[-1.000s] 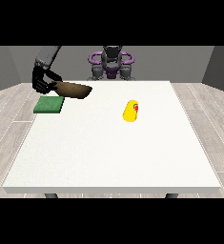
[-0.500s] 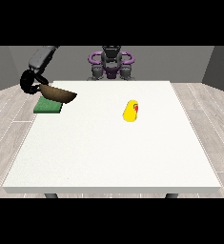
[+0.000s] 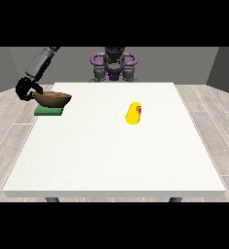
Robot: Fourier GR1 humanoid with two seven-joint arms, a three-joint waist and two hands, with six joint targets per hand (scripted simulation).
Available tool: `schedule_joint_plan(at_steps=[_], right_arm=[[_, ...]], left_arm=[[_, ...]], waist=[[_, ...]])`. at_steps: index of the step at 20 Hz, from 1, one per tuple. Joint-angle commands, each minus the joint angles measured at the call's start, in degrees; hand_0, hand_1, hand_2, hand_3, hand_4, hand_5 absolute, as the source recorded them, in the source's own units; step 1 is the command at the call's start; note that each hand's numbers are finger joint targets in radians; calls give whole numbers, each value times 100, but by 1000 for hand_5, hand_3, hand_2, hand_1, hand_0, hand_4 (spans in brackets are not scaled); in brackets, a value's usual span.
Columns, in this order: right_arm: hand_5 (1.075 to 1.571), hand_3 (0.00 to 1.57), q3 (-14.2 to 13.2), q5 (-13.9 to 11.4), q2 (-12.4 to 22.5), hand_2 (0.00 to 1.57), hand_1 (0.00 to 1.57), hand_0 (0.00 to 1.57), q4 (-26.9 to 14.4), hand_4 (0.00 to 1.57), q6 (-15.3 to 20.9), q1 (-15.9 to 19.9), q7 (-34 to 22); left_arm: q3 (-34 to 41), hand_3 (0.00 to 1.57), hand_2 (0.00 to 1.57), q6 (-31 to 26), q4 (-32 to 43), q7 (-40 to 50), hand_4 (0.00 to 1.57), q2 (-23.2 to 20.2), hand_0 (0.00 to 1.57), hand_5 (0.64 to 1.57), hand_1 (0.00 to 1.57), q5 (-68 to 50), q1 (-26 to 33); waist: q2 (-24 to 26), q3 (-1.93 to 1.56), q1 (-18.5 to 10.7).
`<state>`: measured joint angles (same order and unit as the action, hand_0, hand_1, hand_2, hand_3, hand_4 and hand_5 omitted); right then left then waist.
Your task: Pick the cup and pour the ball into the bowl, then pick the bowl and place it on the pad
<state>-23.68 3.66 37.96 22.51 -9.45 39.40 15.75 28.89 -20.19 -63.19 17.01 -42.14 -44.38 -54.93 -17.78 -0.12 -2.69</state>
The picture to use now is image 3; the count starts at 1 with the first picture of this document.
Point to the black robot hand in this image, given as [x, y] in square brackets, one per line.
[22, 88]

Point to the brown wooden bowl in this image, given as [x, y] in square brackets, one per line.
[54, 100]

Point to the green square pad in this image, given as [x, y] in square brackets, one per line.
[45, 111]

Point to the small red ball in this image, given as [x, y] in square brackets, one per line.
[57, 95]

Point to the grey robot trunk purple rings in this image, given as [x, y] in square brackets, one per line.
[114, 68]

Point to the dark table leg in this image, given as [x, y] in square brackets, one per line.
[175, 199]
[52, 199]

